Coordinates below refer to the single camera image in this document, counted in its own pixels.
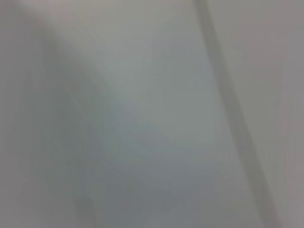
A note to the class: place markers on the clear plastic measuring cup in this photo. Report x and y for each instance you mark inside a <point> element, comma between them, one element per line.
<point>142,107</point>

